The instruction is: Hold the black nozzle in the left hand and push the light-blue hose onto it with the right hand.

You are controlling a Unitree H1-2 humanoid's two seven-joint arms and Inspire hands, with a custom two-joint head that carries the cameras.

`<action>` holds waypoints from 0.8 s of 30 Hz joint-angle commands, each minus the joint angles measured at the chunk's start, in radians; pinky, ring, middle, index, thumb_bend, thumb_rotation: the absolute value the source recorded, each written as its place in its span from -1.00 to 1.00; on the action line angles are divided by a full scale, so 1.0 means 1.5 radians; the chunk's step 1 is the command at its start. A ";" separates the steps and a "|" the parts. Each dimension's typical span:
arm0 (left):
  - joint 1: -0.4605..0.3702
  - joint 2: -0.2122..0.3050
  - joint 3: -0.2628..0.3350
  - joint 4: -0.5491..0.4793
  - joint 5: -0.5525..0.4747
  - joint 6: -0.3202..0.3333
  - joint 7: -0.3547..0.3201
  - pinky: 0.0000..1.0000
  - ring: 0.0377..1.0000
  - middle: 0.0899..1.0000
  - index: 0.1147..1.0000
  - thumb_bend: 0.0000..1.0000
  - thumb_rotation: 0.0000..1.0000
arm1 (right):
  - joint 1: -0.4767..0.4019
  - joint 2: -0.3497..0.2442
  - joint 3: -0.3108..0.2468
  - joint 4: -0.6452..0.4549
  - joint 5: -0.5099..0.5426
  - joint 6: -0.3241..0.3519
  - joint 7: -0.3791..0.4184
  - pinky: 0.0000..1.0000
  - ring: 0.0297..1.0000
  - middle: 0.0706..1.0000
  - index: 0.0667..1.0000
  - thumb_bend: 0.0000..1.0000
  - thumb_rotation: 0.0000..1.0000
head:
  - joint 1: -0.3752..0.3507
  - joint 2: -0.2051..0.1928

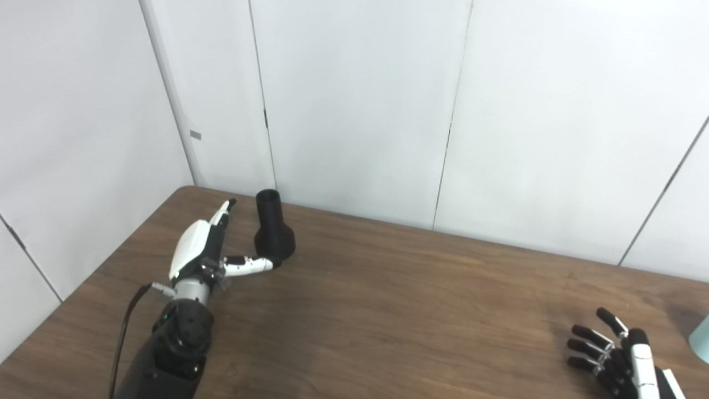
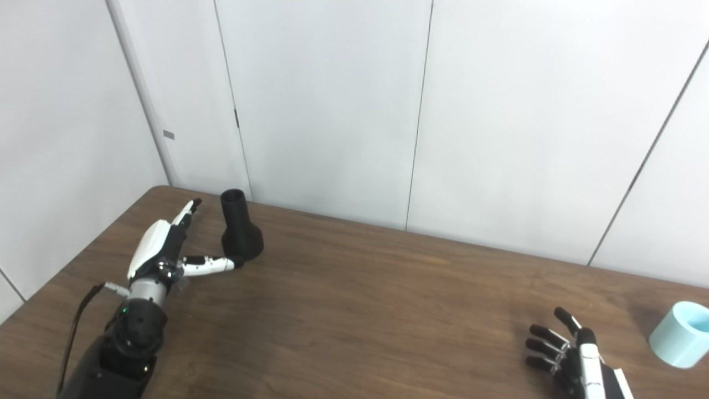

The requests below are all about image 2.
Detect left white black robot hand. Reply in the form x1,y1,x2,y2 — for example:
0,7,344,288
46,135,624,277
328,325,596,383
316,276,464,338
127,198,244,287

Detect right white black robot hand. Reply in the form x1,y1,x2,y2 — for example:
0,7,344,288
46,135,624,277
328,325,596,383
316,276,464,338
525,306,635,399

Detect black plastic nozzle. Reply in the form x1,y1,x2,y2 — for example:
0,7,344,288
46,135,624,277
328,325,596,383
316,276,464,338
220,189,264,262

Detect light blue cup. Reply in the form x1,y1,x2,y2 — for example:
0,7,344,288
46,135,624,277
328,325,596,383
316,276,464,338
649,301,709,369

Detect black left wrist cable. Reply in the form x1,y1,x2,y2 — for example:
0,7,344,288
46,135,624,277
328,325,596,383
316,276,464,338
57,283,131,397

